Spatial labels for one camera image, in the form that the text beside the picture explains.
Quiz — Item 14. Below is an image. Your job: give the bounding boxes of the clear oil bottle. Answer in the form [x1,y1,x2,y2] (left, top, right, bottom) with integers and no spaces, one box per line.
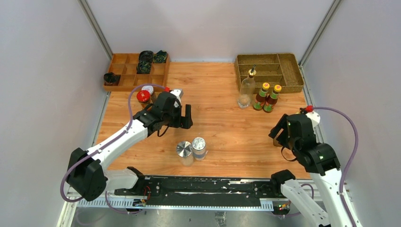
[237,64,256,108]

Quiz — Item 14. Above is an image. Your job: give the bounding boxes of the woven wicker divided tray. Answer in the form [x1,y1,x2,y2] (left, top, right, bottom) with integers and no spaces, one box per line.
[234,53,304,94]

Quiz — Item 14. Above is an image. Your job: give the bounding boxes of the brownish glass oil bottle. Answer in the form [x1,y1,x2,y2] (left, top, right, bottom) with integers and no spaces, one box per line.
[273,138,281,147]

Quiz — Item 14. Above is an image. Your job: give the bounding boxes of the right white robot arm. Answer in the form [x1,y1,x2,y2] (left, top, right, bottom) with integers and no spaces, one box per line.
[269,112,362,227]

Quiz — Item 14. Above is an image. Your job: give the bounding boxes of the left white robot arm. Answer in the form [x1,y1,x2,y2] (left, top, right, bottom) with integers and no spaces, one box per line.
[62,89,193,201]

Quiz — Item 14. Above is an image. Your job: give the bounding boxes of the white-lid sauce jar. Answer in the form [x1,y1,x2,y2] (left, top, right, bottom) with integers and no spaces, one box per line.
[141,85,157,103]

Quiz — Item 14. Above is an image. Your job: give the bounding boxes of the right silver-lid spice jar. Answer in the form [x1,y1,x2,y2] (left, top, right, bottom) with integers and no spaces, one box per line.
[192,137,207,161]

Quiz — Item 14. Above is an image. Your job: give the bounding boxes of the silver-lid spice jar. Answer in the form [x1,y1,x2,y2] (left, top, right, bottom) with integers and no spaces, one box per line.
[192,137,207,161]
[176,141,193,166]

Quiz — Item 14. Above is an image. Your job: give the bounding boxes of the left silver-lid spice jar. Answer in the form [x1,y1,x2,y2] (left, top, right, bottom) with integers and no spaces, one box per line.
[176,141,193,166]

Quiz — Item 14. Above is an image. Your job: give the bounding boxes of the red-lid sauce jar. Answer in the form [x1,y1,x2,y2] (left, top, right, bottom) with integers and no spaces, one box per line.
[136,90,152,109]

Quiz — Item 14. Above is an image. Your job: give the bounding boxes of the right yellow-cap sauce bottle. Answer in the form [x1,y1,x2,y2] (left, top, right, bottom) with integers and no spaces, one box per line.
[263,85,282,113]

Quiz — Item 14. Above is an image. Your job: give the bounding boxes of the yellow-cap sauce bottle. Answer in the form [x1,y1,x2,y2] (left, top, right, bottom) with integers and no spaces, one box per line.
[253,82,270,111]
[263,85,282,113]

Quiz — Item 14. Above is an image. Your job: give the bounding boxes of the left yellow-cap sauce bottle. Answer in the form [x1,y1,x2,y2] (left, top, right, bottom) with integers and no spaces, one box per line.
[253,82,270,111]

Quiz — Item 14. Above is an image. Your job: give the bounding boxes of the dark coiled item middle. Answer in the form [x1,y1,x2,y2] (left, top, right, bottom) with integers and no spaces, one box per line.
[136,61,152,74]

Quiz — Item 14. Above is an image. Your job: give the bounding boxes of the green coiled item top-right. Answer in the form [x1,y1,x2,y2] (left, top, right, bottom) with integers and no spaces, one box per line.
[153,50,168,64]

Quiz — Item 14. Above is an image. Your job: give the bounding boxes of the black coiled item top-middle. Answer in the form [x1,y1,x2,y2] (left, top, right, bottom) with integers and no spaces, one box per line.
[139,50,154,63]

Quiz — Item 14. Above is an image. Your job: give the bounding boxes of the wooden compartment tray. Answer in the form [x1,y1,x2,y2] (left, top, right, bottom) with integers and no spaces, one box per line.
[103,53,170,92]

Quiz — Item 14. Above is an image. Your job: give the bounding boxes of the black coiled item outside tray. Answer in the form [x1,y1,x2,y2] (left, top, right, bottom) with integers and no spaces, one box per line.
[103,72,121,86]

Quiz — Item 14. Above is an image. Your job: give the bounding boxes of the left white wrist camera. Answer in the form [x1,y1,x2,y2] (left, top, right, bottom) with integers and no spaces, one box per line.
[170,89,183,101]

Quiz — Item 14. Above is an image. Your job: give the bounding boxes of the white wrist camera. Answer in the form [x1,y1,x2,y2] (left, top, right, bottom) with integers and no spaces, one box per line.
[306,111,321,128]
[170,89,183,101]

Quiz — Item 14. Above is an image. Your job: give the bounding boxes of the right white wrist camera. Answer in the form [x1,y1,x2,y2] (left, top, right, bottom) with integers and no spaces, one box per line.
[306,111,321,128]

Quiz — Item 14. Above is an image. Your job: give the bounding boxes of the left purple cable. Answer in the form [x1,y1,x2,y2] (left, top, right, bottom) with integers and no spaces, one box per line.
[60,83,166,203]

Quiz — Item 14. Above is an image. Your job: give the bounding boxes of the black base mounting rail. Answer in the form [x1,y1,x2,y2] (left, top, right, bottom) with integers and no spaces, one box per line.
[114,176,285,209]

